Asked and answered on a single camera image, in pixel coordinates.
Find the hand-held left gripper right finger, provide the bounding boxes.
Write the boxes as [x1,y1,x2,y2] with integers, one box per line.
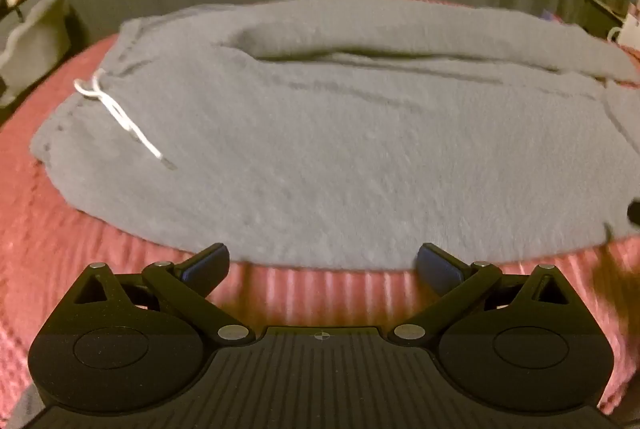
[392,243,574,343]

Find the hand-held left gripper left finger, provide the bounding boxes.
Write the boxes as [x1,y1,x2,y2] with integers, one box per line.
[72,243,256,346]

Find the grey sweatpants with white drawstring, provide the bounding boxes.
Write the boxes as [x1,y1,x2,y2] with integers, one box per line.
[31,0,640,271]

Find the red ribbed blanket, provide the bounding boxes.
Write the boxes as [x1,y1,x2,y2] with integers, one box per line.
[0,0,640,417]

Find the dark side furniture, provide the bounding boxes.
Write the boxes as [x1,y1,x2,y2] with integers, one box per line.
[582,0,629,36]

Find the white paper bag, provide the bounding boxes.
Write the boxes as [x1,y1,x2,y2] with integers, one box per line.
[607,13,640,56]

